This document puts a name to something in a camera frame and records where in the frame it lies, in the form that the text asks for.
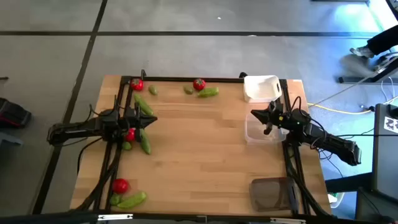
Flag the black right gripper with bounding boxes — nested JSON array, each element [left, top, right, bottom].
[[251, 108, 295, 135]]

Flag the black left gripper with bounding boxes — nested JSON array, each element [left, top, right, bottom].
[[119, 107, 158, 143]]

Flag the red tomato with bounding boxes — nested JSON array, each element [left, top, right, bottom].
[[130, 78, 144, 92], [112, 178, 131, 195], [192, 78, 206, 91], [124, 128, 137, 142]]

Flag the clear plastic container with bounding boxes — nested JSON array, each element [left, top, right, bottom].
[[244, 111, 289, 146]]

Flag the white plastic basket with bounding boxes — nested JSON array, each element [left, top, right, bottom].
[[243, 75, 283, 104]]

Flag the dark grey plastic container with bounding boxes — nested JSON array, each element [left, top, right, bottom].
[[249, 177, 300, 213]]

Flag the black floor stand bar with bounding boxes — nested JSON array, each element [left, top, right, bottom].
[[338, 55, 398, 85]]

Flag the person's shoe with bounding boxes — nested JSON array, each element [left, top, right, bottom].
[[349, 45, 376, 59]]

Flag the black white marker tag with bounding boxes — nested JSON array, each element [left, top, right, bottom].
[[384, 116, 398, 134]]

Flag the grey cabinet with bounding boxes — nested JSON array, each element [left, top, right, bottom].
[[371, 103, 398, 200]]

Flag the red and black bag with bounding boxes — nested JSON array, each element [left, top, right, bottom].
[[0, 97, 32, 129]]

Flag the grey floor object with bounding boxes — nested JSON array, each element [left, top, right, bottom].
[[0, 131, 24, 147]]

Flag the black horizontal bar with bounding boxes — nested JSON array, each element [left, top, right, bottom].
[[0, 210, 398, 224]]

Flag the person's leg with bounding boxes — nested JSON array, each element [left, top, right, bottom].
[[366, 24, 398, 56]]

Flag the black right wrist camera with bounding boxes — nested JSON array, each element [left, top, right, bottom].
[[269, 100, 284, 113]]

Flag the black table frame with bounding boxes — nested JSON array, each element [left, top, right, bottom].
[[74, 75, 335, 220]]

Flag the silver metal bracket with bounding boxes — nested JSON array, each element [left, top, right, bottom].
[[269, 217, 307, 224], [97, 213, 134, 222]]

